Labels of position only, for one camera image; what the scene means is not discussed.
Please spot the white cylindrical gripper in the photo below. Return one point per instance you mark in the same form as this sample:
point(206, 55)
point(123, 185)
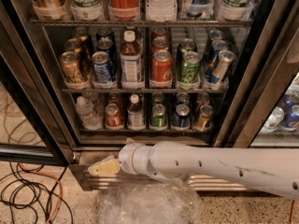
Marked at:
point(128, 160)

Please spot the red coke can bottom front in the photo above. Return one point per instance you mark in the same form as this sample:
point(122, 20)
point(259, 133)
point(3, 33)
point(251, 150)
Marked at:
point(113, 115)

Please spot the red coke can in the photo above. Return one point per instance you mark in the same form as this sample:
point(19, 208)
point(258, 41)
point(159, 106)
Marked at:
point(159, 32)
point(159, 43)
point(115, 98)
point(161, 66)
point(113, 115)

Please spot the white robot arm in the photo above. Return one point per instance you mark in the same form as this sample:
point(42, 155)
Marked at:
point(274, 171)

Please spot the clear water bottle bottom shelf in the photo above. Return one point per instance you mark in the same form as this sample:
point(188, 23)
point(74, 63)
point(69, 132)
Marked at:
point(87, 114)

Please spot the brown tea bottle bottom shelf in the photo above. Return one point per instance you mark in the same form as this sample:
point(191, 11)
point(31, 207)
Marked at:
point(135, 113)

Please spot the brown tea bottle shelf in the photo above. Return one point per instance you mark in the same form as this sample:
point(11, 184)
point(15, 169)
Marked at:
point(130, 58)
point(135, 113)

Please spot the green can bottom front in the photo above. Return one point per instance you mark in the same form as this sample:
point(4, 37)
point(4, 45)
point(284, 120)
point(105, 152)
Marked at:
point(158, 118)

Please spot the green can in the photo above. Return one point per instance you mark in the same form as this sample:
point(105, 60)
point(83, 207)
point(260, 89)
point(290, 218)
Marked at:
point(157, 98)
point(185, 45)
point(189, 67)
point(158, 118)

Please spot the red coke can bottom rear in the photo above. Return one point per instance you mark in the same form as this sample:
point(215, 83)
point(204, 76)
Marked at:
point(115, 98)

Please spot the open glass fridge door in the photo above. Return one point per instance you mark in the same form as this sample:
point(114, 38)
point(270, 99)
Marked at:
point(21, 75)

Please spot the green can bottom rear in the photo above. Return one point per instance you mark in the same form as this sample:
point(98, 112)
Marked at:
point(157, 98)

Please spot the blue can bottom front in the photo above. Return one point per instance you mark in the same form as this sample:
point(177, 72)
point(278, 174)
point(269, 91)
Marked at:
point(181, 117)

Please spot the blue pepsi can middle front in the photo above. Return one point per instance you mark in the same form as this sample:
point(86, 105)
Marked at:
point(103, 67)

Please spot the blue pepsi can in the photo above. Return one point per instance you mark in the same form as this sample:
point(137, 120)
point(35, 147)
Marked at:
point(104, 32)
point(107, 46)
point(103, 67)

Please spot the blue can bottom rear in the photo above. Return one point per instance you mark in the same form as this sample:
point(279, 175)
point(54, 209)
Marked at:
point(182, 98)

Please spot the gold can bottom front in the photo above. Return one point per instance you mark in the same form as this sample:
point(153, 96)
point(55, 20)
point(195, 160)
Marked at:
point(204, 117)

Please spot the gold can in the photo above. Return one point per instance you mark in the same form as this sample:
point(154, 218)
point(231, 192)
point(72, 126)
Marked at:
point(82, 33)
point(76, 45)
point(70, 64)
point(202, 98)
point(204, 117)

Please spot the red coke can middle front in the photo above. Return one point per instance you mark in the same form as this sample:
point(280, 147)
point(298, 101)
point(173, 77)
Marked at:
point(161, 66)

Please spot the brown tea bottle middle shelf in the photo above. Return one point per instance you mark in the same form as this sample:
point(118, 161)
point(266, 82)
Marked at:
point(130, 58)

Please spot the gold can bottom rear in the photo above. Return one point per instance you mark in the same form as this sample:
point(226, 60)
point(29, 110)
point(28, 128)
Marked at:
point(202, 98)

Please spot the gold can middle front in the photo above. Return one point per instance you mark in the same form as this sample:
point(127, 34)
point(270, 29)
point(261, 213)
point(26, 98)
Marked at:
point(70, 64)

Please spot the green can middle front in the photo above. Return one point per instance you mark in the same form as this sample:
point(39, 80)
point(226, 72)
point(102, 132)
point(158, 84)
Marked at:
point(189, 67)

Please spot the blue pepsi can middle rear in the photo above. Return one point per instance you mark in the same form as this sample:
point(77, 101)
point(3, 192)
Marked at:
point(104, 32)

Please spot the gold can middle rear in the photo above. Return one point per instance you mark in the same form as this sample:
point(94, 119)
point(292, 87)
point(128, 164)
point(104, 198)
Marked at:
point(82, 33)

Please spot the green can middle rear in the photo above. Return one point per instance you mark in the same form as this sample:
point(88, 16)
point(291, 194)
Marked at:
point(185, 45)

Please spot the red coke can middle rear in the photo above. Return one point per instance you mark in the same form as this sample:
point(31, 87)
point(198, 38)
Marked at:
point(159, 32)

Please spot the slim redbull can middle front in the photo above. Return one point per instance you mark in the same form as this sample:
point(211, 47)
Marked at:
point(225, 59)

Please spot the slim redbull can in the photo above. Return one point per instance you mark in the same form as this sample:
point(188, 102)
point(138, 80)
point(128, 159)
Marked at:
point(225, 59)
point(212, 56)
point(212, 36)

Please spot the slim redbull can middle rear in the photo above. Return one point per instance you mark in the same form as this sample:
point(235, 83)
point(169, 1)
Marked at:
point(212, 36)

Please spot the white can right fridge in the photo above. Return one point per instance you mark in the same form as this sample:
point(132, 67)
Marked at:
point(273, 121)

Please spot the blue can right fridge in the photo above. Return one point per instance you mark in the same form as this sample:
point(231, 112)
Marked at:
point(290, 121)

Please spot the crumpled clear plastic bag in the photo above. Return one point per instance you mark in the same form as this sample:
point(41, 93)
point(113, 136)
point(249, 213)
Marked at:
point(150, 204)

